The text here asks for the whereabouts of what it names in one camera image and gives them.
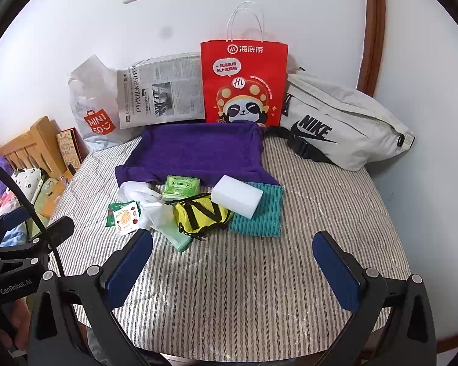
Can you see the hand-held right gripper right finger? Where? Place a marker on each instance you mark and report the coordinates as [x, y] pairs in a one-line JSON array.
[[339, 270]]

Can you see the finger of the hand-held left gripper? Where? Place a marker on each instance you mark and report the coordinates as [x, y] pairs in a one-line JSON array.
[[14, 215], [59, 228]]

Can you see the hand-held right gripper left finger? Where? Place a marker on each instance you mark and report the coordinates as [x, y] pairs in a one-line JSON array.
[[126, 267]]

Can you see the fruit print white packet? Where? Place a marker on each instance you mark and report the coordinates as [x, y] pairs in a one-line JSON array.
[[126, 217]]

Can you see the green wet wipe packet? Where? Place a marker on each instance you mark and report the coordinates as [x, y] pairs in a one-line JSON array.
[[110, 218]]

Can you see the light green cloth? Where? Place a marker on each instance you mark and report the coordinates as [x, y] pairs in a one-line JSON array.
[[179, 241]]

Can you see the white paper towel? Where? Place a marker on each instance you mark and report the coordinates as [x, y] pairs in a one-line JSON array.
[[156, 215]]

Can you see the teal ribbed cloth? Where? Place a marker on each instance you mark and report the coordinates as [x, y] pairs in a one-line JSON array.
[[263, 217]]

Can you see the green tissue pack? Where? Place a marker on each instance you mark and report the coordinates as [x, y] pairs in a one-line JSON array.
[[179, 186]]

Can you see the white sponge block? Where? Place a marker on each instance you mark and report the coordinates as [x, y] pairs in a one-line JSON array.
[[236, 196]]

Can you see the purple towel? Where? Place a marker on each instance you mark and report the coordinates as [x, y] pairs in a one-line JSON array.
[[198, 148]]

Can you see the person's left hand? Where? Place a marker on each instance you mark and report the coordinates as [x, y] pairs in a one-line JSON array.
[[19, 324]]

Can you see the pink printed bedding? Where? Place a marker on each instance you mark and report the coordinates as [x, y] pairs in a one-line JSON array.
[[2, 207]]

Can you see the light green printed pillow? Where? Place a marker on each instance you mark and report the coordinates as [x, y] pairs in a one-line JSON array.
[[51, 198]]

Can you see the dotted white pillow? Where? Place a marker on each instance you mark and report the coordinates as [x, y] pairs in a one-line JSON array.
[[28, 181]]

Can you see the wooden headboard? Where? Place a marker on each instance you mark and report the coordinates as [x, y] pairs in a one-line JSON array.
[[30, 141]]

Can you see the patterned brown box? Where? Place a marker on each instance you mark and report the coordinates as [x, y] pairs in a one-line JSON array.
[[68, 148]]

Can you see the striped bed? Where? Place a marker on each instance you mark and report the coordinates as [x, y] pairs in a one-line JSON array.
[[252, 293]]

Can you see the white plastic shopping bag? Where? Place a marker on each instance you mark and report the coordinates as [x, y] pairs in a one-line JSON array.
[[87, 95]]

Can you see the grey waist bag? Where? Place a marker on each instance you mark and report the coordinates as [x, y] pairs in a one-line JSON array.
[[347, 114]]

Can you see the folded newspaper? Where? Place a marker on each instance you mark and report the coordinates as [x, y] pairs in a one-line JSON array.
[[164, 91]]

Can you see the red paper bag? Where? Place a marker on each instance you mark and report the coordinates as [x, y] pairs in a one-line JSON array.
[[244, 68]]

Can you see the wooden door frame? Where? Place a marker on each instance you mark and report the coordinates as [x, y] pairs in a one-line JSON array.
[[374, 26]]

